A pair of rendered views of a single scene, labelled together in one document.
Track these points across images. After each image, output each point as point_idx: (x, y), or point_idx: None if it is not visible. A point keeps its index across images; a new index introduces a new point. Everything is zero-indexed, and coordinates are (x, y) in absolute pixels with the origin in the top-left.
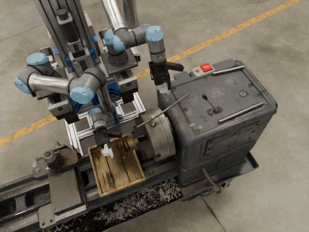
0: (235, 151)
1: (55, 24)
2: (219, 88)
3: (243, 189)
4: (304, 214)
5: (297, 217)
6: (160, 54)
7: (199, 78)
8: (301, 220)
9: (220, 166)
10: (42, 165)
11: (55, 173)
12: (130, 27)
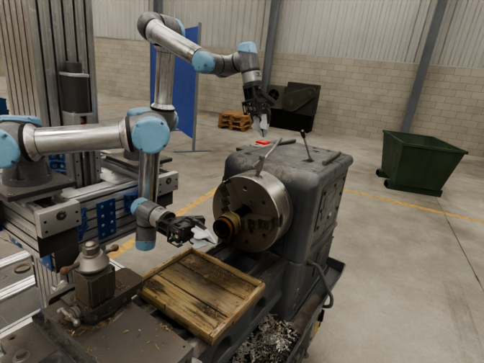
0: (328, 232)
1: (52, 86)
2: (292, 150)
3: (328, 336)
4: (398, 332)
5: (397, 339)
6: (259, 71)
7: (266, 148)
8: (402, 340)
9: (315, 272)
10: (29, 343)
11: (94, 322)
12: (165, 102)
